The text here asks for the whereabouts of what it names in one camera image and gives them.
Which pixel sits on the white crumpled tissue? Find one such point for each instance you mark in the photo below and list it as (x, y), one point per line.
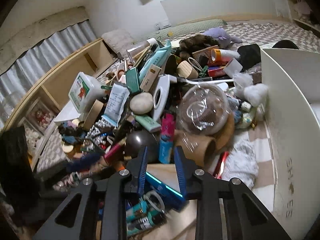
(246, 90)

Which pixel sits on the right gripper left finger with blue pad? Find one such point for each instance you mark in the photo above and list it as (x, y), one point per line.
(137, 168)

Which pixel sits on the green long bolster pillow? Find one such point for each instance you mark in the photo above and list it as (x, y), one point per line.
(171, 33)

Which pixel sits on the teal toothpaste box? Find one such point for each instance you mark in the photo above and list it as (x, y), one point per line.
(158, 59)

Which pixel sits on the pink blue packet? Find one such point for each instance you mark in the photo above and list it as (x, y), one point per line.
(167, 137)

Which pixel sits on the cardboard tube roll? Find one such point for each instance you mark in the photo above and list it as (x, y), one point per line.
(198, 148)

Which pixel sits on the white paper sachet packet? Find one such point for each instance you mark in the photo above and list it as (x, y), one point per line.
(115, 105)

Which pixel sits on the white shoe box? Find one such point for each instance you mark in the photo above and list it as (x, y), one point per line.
(292, 115)

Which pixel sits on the clear plastic dome lid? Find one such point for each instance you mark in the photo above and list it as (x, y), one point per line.
(204, 110)

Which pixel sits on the checkered bed sheet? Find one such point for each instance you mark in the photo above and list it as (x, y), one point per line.
(266, 35)

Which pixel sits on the dark green small box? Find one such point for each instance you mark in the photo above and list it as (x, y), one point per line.
(132, 80)

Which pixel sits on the purple plush toy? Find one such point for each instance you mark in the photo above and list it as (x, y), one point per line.
(223, 38)

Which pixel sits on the white fluffy pillow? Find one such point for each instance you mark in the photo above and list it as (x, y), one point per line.
(118, 40)

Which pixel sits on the grey curtain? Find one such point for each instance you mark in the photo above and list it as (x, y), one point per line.
(37, 61)

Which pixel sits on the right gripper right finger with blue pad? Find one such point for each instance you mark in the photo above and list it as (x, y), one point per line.
(185, 169)

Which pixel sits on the light wooden small box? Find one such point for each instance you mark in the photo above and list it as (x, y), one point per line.
(150, 78)

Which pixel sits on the wooden bed headboard shelf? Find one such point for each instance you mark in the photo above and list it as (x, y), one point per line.
(52, 89)

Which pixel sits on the green white tube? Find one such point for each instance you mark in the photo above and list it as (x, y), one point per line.
(148, 123)

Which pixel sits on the white plastic box green label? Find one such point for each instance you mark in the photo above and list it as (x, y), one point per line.
(84, 91)

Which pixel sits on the beige smooth stone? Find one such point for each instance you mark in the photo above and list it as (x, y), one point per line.
(141, 103)

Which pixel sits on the dark grey ball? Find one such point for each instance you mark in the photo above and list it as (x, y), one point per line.
(137, 140)

